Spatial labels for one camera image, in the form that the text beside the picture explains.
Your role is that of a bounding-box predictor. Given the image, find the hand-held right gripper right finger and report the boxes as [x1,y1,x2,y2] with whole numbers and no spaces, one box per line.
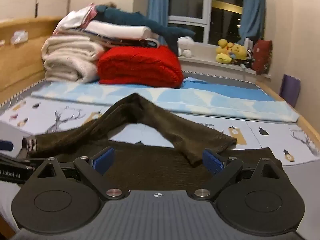
[194,149,288,202]

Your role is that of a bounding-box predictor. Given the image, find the red folded blanket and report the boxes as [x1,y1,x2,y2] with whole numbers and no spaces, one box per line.
[97,45,184,88]

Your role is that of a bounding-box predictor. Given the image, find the blue shark plush toy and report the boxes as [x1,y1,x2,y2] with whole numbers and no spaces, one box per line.
[94,4,197,55]

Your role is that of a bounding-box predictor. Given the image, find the white folded blanket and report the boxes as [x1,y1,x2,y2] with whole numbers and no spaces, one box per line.
[86,20,153,40]

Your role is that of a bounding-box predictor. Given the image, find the yellow duck plush toy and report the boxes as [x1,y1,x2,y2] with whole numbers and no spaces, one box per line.
[215,39,235,64]

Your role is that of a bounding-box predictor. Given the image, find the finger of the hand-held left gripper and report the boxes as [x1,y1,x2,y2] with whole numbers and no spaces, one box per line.
[0,153,36,172]

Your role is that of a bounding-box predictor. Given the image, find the dark olive corduroy pants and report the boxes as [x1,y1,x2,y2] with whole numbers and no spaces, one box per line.
[24,93,283,196]

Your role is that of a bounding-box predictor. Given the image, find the windowsill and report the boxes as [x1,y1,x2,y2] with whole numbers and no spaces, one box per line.
[179,56,272,80]

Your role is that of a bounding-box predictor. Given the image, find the deer and lamp printed mat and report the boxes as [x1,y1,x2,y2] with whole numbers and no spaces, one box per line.
[0,97,320,167]

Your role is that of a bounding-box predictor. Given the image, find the cream folded blanket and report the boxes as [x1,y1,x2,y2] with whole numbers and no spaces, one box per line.
[41,35,105,84]

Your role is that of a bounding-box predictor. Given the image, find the white sticker on headboard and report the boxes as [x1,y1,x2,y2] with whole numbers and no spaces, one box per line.
[10,30,28,43]

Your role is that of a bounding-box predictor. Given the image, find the pink and white folded cloths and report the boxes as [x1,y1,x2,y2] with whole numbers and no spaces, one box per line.
[53,4,100,37]

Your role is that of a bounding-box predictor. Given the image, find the blue curtain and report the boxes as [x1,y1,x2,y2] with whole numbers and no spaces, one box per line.
[146,0,172,29]
[236,0,266,45]

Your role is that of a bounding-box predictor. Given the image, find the patterned folded cloth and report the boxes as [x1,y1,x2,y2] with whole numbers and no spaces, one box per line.
[100,34,160,49]

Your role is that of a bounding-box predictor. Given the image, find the white plush toy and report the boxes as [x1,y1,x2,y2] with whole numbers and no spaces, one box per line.
[177,36,195,57]

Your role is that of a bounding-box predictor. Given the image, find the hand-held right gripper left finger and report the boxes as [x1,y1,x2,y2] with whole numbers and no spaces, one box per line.
[27,147,130,202]

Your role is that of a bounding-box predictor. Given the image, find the light blue patterned blanket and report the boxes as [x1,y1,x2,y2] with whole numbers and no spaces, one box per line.
[32,77,300,123]

